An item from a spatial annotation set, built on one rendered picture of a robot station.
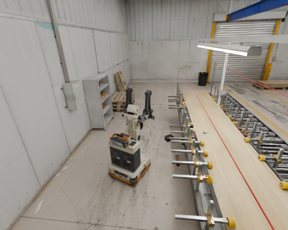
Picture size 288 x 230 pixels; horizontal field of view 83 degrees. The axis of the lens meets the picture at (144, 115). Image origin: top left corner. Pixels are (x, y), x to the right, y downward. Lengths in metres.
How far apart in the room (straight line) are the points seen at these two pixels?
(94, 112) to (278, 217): 4.30
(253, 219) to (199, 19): 9.78
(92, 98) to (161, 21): 7.03
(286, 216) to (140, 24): 9.99
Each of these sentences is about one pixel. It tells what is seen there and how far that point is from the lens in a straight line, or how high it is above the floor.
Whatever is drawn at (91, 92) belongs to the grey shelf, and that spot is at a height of 1.19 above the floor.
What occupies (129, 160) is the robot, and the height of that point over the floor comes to 0.54.
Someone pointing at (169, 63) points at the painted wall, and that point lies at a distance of 10.56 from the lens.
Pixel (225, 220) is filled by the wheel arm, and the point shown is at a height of 0.96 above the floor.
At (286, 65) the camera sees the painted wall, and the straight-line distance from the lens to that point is 12.64.
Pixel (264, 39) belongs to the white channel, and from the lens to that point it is 1.61.
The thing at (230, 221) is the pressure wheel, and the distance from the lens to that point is 1.88.
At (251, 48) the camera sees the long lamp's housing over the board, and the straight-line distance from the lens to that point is 1.77.
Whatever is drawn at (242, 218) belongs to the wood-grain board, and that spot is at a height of 0.90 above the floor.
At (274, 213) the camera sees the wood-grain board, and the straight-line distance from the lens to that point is 2.22.
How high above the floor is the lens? 2.45
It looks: 24 degrees down
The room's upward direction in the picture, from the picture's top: 2 degrees counter-clockwise
